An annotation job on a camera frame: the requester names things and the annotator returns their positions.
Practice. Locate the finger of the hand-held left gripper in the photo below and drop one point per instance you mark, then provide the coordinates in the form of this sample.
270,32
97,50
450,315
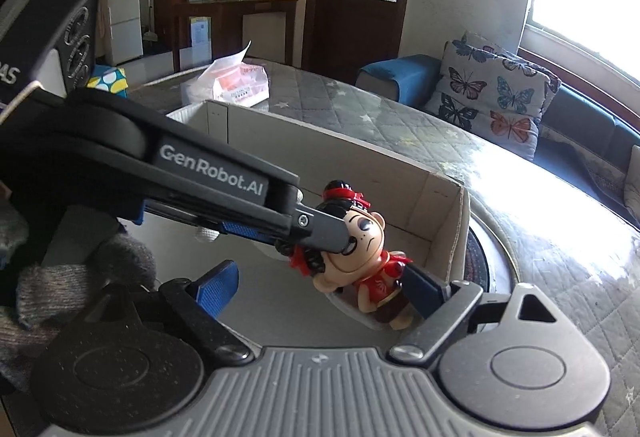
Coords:
320,229

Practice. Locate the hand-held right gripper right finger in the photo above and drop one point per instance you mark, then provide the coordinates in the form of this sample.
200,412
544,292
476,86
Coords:
422,292

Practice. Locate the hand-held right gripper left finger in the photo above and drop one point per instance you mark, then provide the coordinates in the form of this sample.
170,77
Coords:
216,289

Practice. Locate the red cartoon doll figurine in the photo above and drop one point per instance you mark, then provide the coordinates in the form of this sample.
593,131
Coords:
365,232

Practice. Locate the white cardboard box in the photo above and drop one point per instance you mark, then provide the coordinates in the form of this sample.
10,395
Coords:
350,167

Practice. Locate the person's left hand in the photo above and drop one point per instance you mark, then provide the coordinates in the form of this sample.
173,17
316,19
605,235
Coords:
122,259

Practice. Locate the colourful dotted box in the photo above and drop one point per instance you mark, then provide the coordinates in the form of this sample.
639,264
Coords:
110,79

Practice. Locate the white broom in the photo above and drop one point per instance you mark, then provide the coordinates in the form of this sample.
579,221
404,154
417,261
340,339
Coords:
150,29

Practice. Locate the white refrigerator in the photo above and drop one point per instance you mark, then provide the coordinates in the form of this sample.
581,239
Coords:
125,17

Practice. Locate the pink white tissue pack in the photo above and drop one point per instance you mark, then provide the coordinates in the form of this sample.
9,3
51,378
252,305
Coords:
240,84

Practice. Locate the blue armrest cover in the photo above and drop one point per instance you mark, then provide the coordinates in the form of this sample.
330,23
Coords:
400,74

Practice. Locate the brown wooden console table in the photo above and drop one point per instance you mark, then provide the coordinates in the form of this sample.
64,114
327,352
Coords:
235,6

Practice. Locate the butterfly print cushion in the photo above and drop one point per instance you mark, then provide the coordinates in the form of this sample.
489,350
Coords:
490,87

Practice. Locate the grey cushion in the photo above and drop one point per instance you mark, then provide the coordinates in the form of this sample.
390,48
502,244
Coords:
632,189

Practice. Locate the dark sofa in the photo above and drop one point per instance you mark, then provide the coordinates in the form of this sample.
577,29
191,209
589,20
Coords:
585,122

